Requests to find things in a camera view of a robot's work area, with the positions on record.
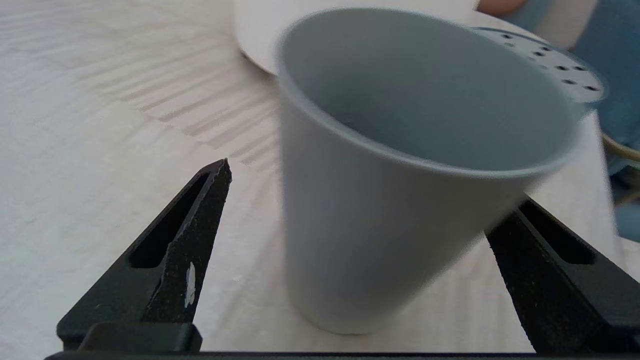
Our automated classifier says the short pink bolster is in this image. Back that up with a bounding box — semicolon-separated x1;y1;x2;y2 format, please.
477;0;528;16

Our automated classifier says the large blue-grey perforated drip tray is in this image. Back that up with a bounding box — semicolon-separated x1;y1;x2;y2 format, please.
470;26;608;106

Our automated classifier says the empty blue bench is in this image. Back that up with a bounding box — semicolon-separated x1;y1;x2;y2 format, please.
500;0;640;241

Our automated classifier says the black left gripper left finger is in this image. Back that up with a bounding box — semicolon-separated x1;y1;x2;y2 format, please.
56;158;233;352

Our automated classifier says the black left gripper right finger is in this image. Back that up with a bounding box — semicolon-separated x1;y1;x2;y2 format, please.
485;197;640;355

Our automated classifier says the grey plastic cup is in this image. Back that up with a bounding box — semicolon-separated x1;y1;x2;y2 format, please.
276;7;586;336

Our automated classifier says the large dispenser with dark tea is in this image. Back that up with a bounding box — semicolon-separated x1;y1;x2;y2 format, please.
232;0;481;76

